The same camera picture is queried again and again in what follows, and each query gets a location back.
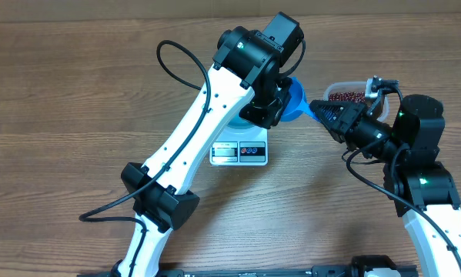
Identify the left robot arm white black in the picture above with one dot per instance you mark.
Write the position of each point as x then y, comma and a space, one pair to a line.
245, 81

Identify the red adzuki beans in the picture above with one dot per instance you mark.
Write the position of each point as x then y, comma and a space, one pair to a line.
357, 97

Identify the blue plastic scoop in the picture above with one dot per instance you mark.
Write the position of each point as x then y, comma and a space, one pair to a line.
297, 104

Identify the clear plastic container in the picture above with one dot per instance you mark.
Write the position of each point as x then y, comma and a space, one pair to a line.
347, 91

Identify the white digital kitchen scale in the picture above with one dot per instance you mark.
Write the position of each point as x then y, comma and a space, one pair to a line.
240, 144

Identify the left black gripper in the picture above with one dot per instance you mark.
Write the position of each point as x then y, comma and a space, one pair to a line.
268, 121

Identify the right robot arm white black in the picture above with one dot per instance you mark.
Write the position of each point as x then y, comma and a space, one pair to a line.
399, 161

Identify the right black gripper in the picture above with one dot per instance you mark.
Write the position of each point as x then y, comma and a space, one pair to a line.
345, 128

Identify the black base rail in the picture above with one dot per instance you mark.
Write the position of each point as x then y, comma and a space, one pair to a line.
361, 265

